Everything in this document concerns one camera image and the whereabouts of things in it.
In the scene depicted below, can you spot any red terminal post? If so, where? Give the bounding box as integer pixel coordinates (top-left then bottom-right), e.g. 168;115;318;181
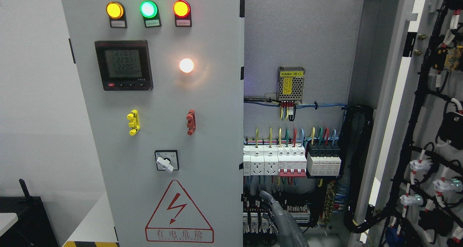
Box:
186;110;196;136

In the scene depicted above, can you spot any yellow terminal post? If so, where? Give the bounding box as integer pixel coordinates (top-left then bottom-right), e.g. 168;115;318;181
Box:
126;110;140;136

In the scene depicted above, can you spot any black right cable harness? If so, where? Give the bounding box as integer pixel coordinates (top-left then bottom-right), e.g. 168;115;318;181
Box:
338;105;393;234

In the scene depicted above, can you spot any black white surge protector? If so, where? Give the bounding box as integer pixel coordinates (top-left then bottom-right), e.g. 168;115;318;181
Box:
306;143;342;178

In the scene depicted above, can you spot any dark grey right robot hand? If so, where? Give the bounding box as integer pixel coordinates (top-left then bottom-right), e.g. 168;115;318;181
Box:
259;190;309;247

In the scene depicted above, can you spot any grey cabinet door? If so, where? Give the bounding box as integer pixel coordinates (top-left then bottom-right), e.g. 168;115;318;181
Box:
335;0;462;247
62;0;244;247

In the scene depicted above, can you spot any black digital power meter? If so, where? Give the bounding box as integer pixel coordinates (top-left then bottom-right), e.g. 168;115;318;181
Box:
94;40;153;91

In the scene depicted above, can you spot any white rotary selector switch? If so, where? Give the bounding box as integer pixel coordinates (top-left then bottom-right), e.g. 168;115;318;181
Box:
155;150;179;173

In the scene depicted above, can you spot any white socket breaker row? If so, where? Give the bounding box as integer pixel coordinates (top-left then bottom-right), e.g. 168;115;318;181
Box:
243;145;279;176

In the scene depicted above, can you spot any red indicator lamp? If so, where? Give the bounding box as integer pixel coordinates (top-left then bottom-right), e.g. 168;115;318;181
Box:
173;0;192;27

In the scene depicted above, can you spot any green indicator lamp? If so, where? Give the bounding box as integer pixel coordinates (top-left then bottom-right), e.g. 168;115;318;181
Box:
139;0;162;28

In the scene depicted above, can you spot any yellow indicator lamp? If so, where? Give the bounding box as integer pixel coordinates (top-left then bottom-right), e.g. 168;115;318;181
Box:
106;1;127;28

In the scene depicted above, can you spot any metal mesh power supply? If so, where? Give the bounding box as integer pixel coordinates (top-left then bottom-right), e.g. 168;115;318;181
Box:
277;67;305;101

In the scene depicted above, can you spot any white glowing indicator lamp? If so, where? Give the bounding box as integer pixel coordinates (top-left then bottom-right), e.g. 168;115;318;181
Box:
179;59;195;73

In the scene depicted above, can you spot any red handle circuit breaker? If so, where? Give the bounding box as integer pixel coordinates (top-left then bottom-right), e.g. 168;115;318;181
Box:
277;146;307;177

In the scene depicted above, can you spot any red electric hazard sticker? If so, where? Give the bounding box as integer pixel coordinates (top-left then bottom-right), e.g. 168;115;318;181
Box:
145;180;214;243

